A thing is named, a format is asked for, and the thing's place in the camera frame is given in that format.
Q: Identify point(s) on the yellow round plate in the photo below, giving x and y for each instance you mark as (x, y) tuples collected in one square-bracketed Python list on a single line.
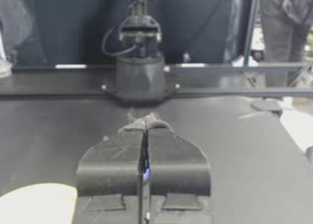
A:
[(36, 204)]

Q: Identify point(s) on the person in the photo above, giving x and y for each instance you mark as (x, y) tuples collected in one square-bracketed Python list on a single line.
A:
[(281, 35)]

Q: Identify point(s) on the white label strip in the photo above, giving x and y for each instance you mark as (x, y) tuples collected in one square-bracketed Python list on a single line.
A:
[(69, 66), (191, 65)]

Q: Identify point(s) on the grey round pad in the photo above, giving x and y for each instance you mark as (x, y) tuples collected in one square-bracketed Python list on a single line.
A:
[(265, 105)]

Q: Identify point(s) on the black metal frame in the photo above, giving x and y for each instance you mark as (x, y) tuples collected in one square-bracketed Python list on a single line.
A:
[(227, 68)]

